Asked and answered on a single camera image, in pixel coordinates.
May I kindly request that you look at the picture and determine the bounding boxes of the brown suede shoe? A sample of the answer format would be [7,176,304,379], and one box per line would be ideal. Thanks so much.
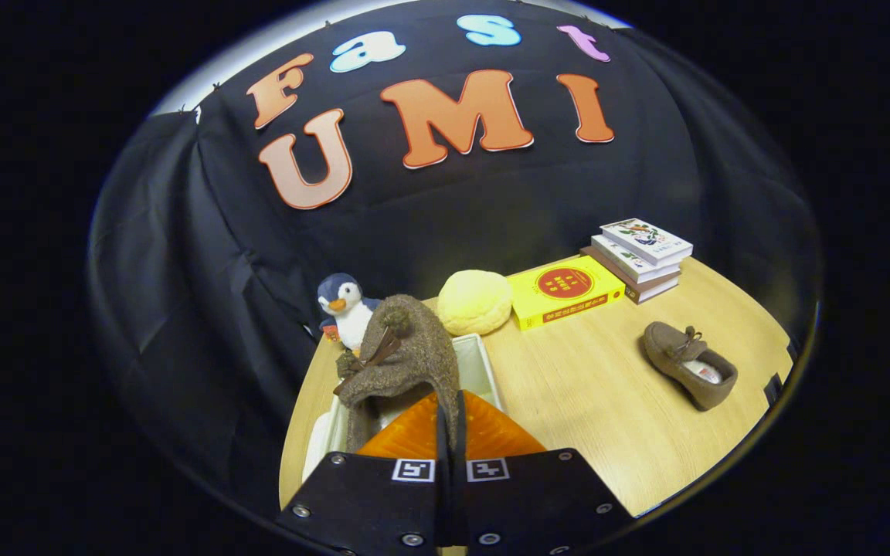
[333,293,463,456]
[642,321,739,412]

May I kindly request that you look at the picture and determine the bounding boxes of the black backdrop cloth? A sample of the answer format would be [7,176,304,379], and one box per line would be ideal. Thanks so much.
[88,0,824,526]

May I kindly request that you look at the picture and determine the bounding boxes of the brown fabric storage box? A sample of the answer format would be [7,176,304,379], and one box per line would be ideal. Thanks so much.
[302,334,506,483]

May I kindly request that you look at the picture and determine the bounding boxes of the penguin plush toy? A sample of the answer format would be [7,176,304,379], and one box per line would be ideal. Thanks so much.
[316,273,384,356]

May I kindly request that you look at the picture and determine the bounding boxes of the brown book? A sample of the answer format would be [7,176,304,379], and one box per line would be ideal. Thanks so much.
[580,246,681,305]

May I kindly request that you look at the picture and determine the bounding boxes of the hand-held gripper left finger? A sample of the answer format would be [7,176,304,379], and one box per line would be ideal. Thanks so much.
[275,392,446,556]

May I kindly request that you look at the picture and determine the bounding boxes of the round yellow plush cushion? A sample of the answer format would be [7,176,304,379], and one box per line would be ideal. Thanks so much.
[437,270,513,337]

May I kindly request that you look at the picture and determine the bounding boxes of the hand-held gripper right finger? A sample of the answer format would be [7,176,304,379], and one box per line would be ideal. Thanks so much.
[453,390,635,556]

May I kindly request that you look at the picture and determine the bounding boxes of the yellow book with red circle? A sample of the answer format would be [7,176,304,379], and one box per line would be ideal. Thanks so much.
[506,255,626,331]

